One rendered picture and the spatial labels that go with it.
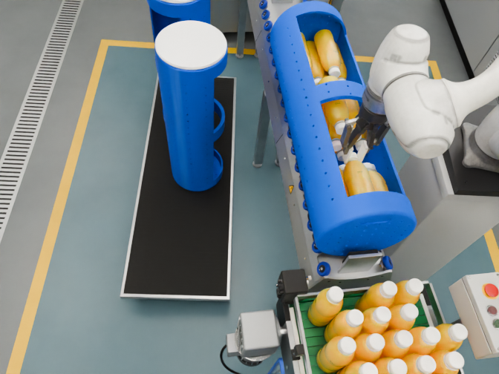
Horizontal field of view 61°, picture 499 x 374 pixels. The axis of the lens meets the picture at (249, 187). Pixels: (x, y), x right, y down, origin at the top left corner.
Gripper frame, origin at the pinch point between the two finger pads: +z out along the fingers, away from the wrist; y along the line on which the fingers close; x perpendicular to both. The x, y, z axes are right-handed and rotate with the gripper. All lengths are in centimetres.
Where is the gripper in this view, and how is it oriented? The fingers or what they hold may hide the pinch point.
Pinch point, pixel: (354, 152)
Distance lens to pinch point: 125.6
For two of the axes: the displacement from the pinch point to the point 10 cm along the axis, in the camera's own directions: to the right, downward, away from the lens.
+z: -0.8, 5.3, 8.4
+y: -9.9, 0.7, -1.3
